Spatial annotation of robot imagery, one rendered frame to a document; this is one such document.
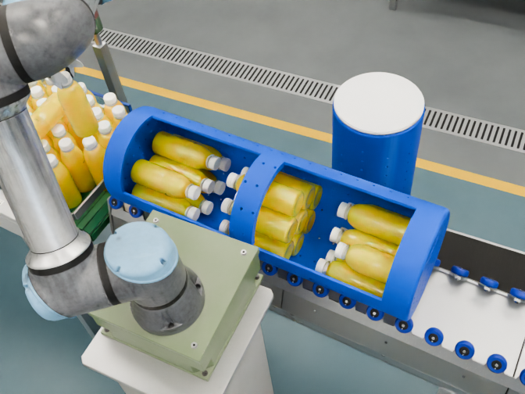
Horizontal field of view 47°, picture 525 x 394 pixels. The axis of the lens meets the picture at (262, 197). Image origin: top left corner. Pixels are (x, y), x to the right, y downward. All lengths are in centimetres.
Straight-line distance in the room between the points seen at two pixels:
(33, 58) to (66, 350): 197
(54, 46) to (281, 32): 308
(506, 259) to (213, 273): 166
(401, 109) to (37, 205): 120
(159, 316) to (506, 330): 87
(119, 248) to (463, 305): 92
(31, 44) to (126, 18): 340
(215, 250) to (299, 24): 285
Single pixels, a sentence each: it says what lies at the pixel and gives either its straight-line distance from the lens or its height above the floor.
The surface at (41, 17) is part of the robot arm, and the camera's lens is 95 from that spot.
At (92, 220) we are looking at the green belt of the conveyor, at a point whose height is 90.
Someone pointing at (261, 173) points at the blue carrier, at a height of 123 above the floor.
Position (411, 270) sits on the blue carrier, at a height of 120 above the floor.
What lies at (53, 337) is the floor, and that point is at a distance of 283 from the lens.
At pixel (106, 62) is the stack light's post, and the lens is 222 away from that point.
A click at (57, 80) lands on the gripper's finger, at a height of 139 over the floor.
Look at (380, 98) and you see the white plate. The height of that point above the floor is 104.
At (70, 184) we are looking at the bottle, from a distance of 190.
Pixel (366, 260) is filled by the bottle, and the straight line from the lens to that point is 143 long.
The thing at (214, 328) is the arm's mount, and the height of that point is 126.
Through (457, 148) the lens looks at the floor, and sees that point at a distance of 325.
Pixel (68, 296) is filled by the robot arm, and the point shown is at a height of 145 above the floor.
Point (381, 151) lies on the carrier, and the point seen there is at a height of 96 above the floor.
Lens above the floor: 233
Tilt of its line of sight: 51 degrees down
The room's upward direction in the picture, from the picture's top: 8 degrees counter-clockwise
